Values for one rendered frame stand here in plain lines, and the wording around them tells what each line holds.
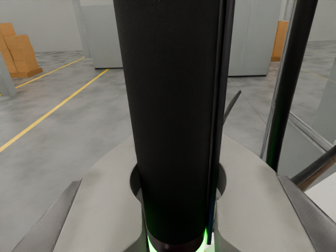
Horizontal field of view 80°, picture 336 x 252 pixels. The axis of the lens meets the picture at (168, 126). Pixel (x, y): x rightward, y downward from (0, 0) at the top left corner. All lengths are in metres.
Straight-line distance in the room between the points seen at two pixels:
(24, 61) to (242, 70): 6.72
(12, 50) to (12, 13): 7.06
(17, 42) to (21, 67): 0.76
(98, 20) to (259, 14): 4.70
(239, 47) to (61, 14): 10.42
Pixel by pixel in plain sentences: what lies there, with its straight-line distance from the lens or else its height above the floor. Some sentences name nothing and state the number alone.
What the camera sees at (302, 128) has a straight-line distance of 1.33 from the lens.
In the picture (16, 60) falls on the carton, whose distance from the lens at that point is 8.40.
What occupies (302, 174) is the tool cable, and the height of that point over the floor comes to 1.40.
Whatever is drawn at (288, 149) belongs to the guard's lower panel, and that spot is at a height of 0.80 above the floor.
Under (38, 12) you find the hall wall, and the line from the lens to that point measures 14.43.
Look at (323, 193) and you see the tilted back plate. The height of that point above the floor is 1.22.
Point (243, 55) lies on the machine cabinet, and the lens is 5.85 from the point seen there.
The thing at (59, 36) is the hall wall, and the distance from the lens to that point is 14.02.
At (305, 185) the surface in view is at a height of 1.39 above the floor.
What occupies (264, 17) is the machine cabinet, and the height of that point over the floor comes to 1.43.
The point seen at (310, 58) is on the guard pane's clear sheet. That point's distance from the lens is 1.33.
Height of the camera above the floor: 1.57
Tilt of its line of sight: 29 degrees down
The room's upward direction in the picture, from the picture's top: 3 degrees counter-clockwise
